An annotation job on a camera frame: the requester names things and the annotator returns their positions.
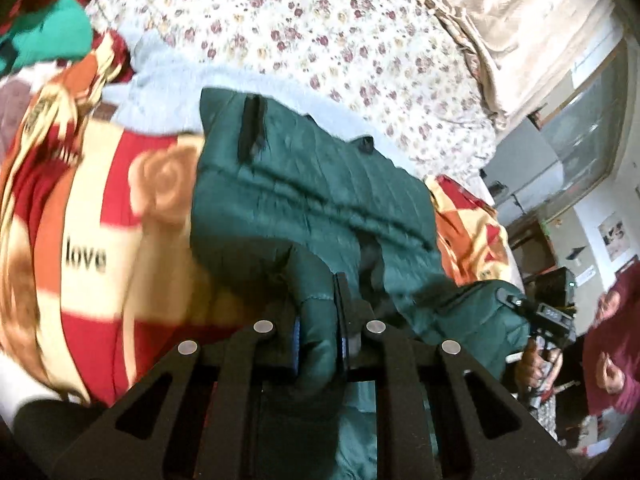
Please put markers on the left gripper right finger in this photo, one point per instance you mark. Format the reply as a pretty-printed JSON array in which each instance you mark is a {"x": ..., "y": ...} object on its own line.
[{"x": 440, "y": 414}]

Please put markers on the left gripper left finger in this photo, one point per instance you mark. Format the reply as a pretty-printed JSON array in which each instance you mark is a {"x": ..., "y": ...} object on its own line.
[{"x": 193, "y": 416}]

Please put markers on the dark green puffer jacket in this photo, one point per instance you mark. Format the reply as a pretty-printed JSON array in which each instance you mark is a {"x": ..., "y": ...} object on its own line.
[{"x": 280, "y": 207}]

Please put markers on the person in maroon clothes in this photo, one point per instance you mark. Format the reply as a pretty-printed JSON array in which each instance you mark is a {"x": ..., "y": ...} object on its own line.
[{"x": 610, "y": 356}]

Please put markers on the right hand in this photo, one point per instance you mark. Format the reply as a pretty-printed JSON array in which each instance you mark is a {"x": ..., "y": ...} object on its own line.
[{"x": 531, "y": 370}]

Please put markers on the white refrigerator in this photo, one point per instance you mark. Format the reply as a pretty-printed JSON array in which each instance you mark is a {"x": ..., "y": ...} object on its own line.
[{"x": 524, "y": 172}]

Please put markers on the red orange love blanket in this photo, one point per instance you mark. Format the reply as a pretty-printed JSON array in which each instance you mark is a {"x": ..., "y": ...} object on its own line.
[{"x": 98, "y": 276}]

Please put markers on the beige fringed bedspread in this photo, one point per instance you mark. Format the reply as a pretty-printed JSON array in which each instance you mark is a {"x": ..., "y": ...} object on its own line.
[{"x": 519, "y": 50}]

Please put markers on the light blue fleece garment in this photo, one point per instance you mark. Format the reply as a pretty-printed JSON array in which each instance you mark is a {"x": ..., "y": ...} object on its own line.
[{"x": 163, "y": 96}]

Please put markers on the floral white quilt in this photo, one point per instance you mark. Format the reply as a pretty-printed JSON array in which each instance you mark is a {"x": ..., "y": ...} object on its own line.
[{"x": 387, "y": 61}]

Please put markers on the teal green garment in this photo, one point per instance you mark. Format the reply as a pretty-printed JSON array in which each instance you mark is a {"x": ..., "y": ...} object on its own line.
[{"x": 61, "y": 31}]

